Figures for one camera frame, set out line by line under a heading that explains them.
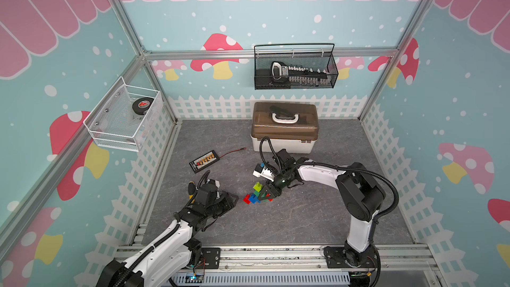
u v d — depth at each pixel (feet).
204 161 3.28
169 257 1.87
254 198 2.70
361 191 1.71
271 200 2.65
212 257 2.43
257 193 2.67
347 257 2.17
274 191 2.53
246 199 2.73
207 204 2.16
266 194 2.69
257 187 2.66
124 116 2.64
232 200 2.58
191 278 2.35
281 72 2.90
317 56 2.93
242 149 3.48
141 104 2.61
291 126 2.94
